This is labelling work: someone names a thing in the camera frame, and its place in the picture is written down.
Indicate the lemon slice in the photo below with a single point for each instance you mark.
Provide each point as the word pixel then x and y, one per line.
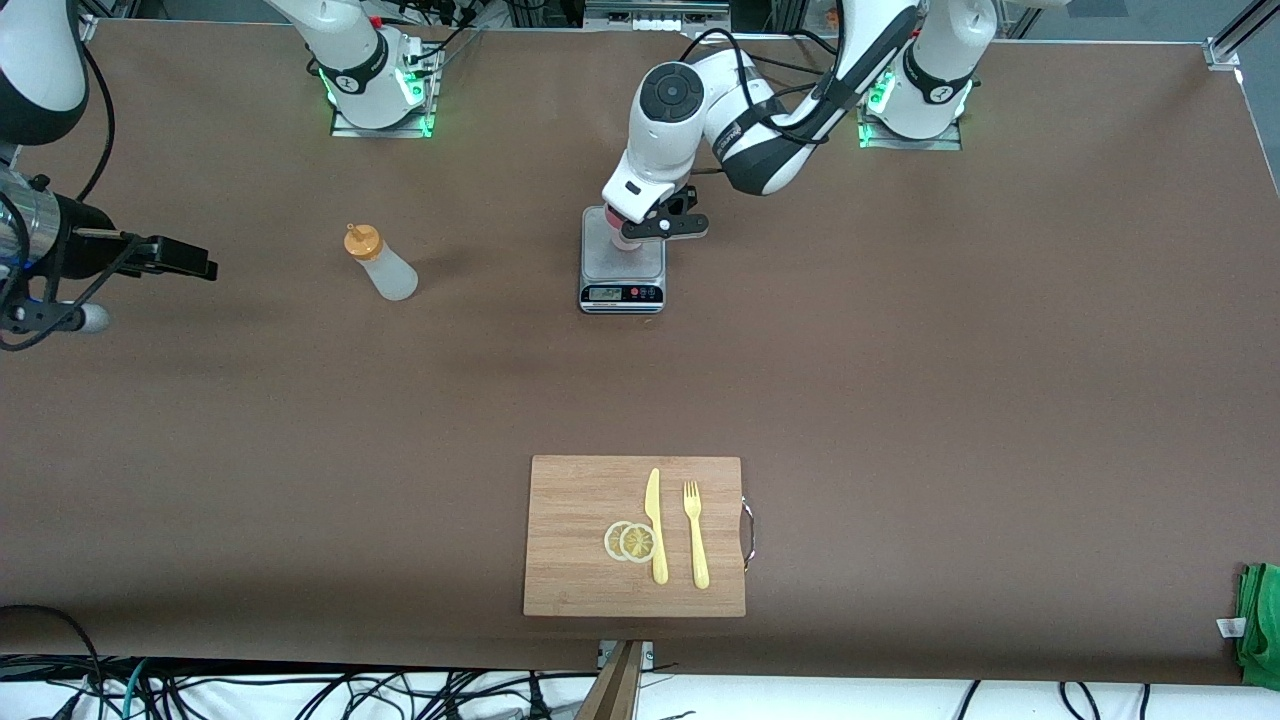
pixel 638 543
pixel 610 541

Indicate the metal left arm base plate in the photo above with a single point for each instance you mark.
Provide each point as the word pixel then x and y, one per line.
pixel 910 143

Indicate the white power strip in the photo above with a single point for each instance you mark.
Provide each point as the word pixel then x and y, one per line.
pixel 655 15

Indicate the yellow plastic fork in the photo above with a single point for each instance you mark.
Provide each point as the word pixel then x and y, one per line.
pixel 697 545

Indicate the pink plastic cup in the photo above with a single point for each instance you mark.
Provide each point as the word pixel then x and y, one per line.
pixel 627 240

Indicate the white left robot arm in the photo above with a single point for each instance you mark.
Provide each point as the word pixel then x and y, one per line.
pixel 760 150

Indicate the green cloth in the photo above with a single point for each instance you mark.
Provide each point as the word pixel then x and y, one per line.
pixel 1262 625

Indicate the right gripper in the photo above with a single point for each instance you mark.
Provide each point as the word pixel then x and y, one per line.
pixel 78 248

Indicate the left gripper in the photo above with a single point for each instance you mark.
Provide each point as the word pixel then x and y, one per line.
pixel 686 196

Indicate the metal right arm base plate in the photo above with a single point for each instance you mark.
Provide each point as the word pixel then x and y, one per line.
pixel 380 128

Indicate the translucent squeeze bottle orange cap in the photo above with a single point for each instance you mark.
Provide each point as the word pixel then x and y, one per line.
pixel 385 272

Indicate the yellow plastic knife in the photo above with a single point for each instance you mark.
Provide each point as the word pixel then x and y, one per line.
pixel 655 520

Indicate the silver digital kitchen scale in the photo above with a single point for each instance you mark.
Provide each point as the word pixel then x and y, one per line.
pixel 622 270

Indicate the aluminium frame profile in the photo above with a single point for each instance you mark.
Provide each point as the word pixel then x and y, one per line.
pixel 1240 30

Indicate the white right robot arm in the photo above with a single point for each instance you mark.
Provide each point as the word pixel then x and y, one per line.
pixel 350 55

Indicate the wooden post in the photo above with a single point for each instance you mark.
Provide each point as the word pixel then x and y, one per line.
pixel 615 690

